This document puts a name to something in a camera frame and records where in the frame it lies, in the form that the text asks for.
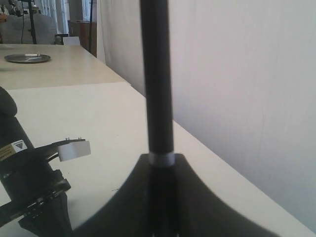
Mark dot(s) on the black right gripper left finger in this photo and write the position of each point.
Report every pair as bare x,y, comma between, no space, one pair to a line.
126,214

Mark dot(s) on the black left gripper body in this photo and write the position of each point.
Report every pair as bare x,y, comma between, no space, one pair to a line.
43,212

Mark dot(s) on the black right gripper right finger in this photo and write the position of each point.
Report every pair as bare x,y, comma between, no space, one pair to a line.
203,214

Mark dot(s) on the black paintbrush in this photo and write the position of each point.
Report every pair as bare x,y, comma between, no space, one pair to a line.
156,57

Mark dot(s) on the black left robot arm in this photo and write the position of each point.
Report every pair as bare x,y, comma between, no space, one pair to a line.
23,168

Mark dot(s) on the round metal plate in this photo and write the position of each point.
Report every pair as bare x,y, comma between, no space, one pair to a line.
27,58

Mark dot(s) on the black tripod stand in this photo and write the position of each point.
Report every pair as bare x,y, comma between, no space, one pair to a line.
31,17

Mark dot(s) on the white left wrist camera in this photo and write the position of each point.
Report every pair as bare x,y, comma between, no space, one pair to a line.
72,149

